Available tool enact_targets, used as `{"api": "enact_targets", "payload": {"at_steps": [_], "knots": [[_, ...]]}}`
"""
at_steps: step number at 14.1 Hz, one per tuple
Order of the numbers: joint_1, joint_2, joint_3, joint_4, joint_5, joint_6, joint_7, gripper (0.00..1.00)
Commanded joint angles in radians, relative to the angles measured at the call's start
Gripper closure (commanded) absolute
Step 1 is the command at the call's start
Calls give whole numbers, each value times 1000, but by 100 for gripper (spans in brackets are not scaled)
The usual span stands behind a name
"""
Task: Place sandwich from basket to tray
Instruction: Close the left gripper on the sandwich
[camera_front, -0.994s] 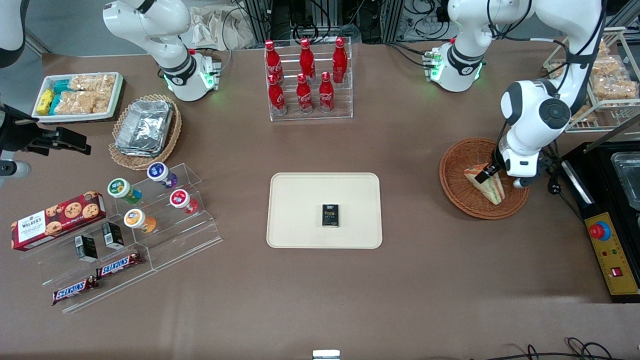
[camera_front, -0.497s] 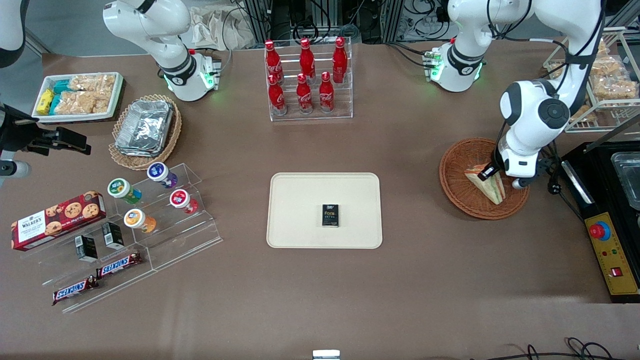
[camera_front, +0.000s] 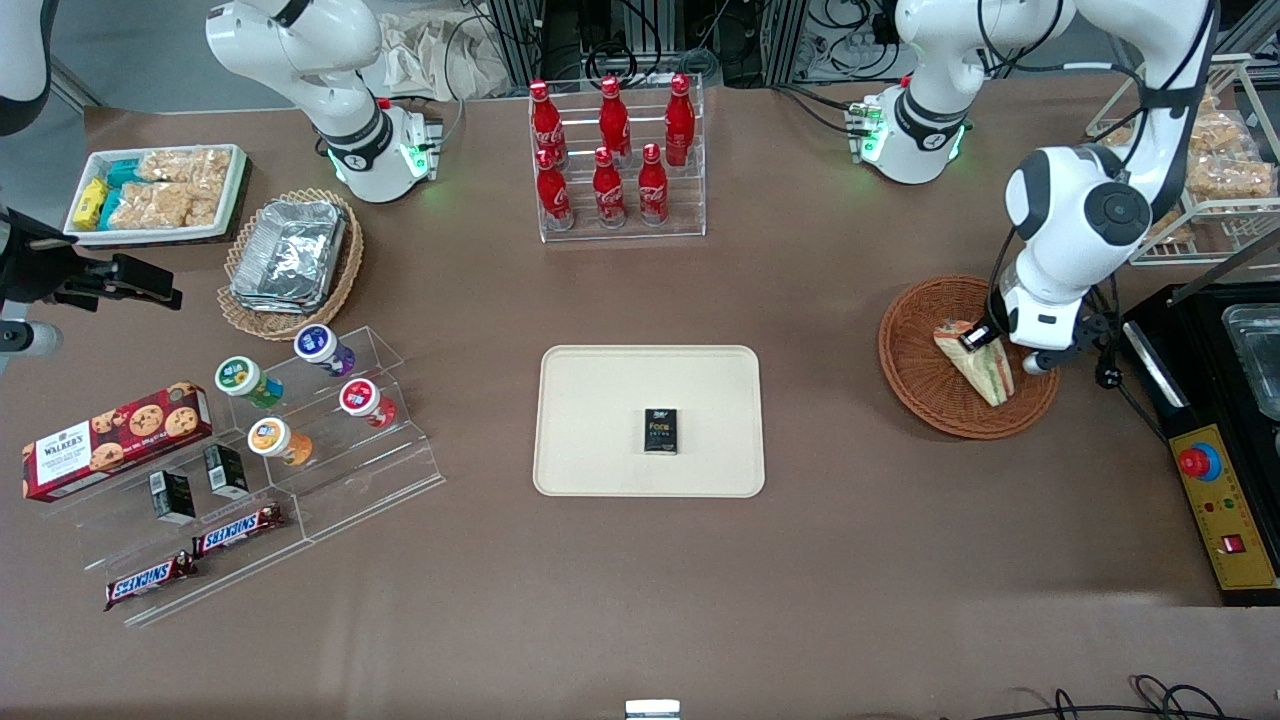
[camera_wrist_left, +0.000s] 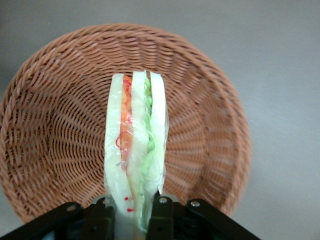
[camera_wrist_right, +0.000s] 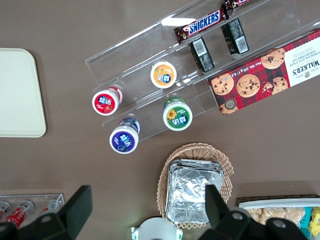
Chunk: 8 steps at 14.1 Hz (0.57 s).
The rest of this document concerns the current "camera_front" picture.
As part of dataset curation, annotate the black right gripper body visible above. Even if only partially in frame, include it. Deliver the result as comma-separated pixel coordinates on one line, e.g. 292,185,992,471
0,208,96,306

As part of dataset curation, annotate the triangle sandwich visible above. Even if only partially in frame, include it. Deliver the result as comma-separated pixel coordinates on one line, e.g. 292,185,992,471
933,318,1017,408

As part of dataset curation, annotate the brown wicker basket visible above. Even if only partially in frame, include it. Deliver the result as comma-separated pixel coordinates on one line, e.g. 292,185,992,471
878,276,1061,441

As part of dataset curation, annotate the white rectangular snack tray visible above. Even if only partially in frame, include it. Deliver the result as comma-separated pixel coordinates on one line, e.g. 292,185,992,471
63,144,251,247

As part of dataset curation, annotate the light wicker basket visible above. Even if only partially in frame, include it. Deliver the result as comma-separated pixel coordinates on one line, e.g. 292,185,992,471
217,188,365,342

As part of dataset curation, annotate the beige plastic tray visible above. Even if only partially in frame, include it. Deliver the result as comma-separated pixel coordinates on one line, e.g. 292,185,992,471
533,345,766,499

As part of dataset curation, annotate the rice crispy snack pack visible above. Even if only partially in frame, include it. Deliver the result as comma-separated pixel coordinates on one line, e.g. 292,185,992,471
108,180,226,231
138,148,233,186

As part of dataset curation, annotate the yellow snack packet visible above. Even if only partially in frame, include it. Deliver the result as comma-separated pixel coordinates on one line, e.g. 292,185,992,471
73,178,109,231

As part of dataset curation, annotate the green lid cup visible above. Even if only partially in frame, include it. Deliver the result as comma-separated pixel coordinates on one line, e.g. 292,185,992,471
214,355,284,409

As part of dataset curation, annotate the red Walkers cookie box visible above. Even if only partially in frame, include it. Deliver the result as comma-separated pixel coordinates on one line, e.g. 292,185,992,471
22,382,214,503

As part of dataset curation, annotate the stack of foil containers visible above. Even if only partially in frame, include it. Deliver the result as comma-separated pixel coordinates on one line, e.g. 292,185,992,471
230,200,348,314

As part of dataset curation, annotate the purple lid cup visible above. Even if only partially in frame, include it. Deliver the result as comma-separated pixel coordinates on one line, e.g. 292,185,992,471
293,323,356,378

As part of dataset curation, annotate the small black carton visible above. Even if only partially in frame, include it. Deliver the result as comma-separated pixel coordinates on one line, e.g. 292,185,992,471
150,470,197,526
203,443,249,501

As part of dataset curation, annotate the orange lid cup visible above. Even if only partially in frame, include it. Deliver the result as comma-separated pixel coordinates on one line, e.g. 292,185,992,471
247,416,313,468

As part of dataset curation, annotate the single foil food container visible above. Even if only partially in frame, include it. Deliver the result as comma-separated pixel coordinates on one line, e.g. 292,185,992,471
1222,303,1280,421

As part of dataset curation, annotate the red lid cup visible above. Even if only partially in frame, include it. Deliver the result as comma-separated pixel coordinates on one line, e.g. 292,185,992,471
338,377,398,429

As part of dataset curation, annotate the Snickers chocolate bar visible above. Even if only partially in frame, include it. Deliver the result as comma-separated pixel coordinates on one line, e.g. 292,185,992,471
192,503,286,558
104,550,198,611

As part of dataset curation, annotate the black sealing machine yellow panel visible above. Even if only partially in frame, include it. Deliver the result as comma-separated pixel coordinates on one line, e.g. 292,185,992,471
1120,232,1280,608

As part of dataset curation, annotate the clear acrylic stepped stand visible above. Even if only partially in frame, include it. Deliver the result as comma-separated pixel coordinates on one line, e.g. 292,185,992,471
40,325,446,629

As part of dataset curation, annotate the clear acrylic bottle rack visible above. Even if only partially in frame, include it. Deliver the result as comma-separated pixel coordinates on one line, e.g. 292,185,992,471
528,75,707,244

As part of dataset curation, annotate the red cola bottle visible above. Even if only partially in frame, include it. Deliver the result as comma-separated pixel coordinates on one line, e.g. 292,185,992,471
638,143,670,226
665,73,697,166
536,148,573,231
592,147,627,229
528,80,566,166
598,76,632,156

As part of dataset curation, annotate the crumpled white paper bag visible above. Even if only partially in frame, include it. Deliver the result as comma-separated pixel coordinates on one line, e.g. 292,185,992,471
375,10,513,101

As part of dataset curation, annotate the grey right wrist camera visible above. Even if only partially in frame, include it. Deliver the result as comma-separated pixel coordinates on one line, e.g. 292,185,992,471
0,320,64,359

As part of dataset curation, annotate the black power cable with plug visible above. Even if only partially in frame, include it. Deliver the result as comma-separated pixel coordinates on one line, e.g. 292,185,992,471
1085,280,1171,446

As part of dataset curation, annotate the white wire rack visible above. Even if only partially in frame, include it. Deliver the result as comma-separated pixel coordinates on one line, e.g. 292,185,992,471
1085,55,1280,266

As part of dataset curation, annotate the aluminium frame with cables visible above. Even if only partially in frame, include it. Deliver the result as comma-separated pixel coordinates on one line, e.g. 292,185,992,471
487,0,901,89

